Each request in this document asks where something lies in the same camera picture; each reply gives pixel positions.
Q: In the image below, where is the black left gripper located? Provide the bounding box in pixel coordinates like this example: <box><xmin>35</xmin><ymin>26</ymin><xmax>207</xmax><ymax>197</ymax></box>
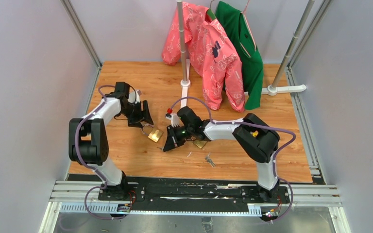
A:
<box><xmin>121</xmin><ymin>100</ymin><xmax>153</xmax><ymax>128</ymax></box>

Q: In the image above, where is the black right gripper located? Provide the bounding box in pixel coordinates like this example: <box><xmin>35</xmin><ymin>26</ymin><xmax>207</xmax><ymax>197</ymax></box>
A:
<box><xmin>164</xmin><ymin>124</ymin><xmax>194</xmax><ymax>152</ymax></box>

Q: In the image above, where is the brass padlock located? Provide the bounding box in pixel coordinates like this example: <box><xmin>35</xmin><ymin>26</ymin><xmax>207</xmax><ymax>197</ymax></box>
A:
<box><xmin>141</xmin><ymin>124</ymin><xmax>164</xmax><ymax>143</ymax></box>
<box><xmin>193</xmin><ymin>140</ymin><xmax>207</xmax><ymax>149</ymax></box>

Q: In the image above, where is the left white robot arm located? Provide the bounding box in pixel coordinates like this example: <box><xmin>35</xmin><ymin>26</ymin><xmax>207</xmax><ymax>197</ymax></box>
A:
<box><xmin>68</xmin><ymin>82</ymin><xmax>153</xmax><ymax>200</ymax></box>

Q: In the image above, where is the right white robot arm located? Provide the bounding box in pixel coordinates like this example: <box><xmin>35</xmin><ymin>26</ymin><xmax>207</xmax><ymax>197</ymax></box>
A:
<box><xmin>162</xmin><ymin>106</ymin><xmax>280</xmax><ymax>203</ymax></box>

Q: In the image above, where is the white clothes rack left pole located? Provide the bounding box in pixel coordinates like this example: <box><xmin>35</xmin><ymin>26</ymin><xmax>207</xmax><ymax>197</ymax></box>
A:
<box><xmin>177</xmin><ymin>0</ymin><xmax>191</xmax><ymax>108</ymax></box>

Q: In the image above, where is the white clothes rack pole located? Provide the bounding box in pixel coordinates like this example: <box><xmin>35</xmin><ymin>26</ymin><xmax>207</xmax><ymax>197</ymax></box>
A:
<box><xmin>177</xmin><ymin>0</ymin><xmax>191</xmax><ymax>108</ymax></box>
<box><xmin>261</xmin><ymin>0</ymin><xmax>315</xmax><ymax>96</ymax></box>

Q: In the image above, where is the pink patterned jacket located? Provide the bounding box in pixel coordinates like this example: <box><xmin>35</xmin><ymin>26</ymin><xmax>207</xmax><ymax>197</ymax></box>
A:
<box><xmin>162</xmin><ymin>1</ymin><xmax>246</xmax><ymax>113</ymax></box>

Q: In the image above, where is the white clothes rack right pole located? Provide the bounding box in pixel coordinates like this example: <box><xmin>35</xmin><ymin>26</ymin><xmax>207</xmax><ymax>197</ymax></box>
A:
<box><xmin>261</xmin><ymin>0</ymin><xmax>315</xmax><ymax>96</ymax></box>

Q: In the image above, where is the green shirt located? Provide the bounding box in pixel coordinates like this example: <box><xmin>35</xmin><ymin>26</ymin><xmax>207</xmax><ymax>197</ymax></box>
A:
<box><xmin>215</xmin><ymin>1</ymin><xmax>264</xmax><ymax>110</ymax></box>

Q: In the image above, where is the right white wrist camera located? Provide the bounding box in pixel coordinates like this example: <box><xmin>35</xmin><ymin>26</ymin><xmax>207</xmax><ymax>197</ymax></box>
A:
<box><xmin>165</xmin><ymin>108</ymin><xmax>180</xmax><ymax>127</ymax></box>

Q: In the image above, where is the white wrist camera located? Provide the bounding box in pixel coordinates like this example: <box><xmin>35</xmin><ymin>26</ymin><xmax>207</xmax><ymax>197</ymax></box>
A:
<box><xmin>131</xmin><ymin>90</ymin><xmax>142</xmax><ymax>104</ymax></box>
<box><xmin>165</xmin><ymin>108</ymin><xmax>180</xmax><ymax>127</ymax></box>

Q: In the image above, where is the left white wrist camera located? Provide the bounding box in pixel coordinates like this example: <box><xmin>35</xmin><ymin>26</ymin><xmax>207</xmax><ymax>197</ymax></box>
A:
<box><xmin>131</xmin><ymin>90</ymin><xmax>142</xmax><ymax>104</ymax></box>

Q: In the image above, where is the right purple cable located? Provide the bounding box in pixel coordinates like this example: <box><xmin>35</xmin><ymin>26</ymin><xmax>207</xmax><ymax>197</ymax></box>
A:
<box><xmin>167</xmin><ymin>96</ymin><xmax>297</xmax><ymax>222</ymax></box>

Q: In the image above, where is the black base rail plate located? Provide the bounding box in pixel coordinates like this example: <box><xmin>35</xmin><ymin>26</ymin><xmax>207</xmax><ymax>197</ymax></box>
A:
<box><xmin>98</xmin><ymin>176</ymin><xmax>290</xmax><ymax>214</ymax></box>

